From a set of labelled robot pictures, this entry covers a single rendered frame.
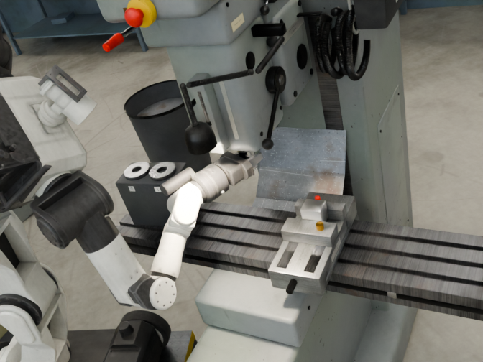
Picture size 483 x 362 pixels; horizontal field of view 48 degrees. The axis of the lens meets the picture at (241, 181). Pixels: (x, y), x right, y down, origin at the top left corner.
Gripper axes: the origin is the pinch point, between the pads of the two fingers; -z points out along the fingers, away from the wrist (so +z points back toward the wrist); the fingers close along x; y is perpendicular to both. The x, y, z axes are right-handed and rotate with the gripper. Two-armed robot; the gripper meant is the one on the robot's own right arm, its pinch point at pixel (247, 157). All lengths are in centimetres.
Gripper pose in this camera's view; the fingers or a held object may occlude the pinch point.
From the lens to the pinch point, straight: 156.1
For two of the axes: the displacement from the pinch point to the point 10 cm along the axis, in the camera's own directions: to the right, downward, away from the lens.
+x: -6.4, -3.2, 7.0
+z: -7.4, 5.1, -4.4
